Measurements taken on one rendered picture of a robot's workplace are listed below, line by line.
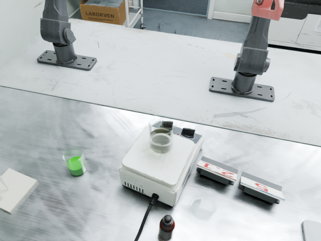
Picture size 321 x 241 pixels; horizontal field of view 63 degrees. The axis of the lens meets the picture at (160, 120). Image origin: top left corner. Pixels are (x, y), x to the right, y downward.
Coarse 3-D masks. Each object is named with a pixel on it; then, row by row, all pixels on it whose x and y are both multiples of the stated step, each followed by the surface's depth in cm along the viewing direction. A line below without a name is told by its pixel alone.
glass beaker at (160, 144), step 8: (160, 112) 51; (152, 120) 52; (160, 120) 53; (168, 120) 52; (176, 120) 51; (152, 128) 53; (168, 128) 54; (152, 136) 50; (160, 136) 49; (168, 136) 50; (152, 144) 52; (160, 144) 51; (168, 144) 51; (160, 152) 52; (168, 152) 53
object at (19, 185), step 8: (8, 176) 58; (16, 176) 58; (24, 176) 58; (0, 184) 57; (8, 184) 57; (16, 184) 57; (24, 184) 57; (32, 184) 57; (0, 192) 55; (8, 192) 56; (16, 192) 56; (24, 192) 56; (0, 200) 54; (8, 200) 54; (16, 200) 54; (0, 208) 54; (8, 208) 53
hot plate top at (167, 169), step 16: (144, 128) 59; (144, 144) 55; (176, 144) 56; (192, 144) 56; (128, 160) 52; (144, 160) 52; (160, 160) 53; (176, 160) 53; (160, 176) 50; (176, 176) 50
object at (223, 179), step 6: (204, 156) 64; (210, 162) 63; (216, 162) 63; (198, 168) 61; (204, 168) 57; (222, 168) 62; (228, 168) 62; (234, 168) 62; (204, 174) 60; (210, 174) 59; (216, 174) 56; (216, 180) 59; (222, 180) 58; (228, 180) 57; (234, 180) 55
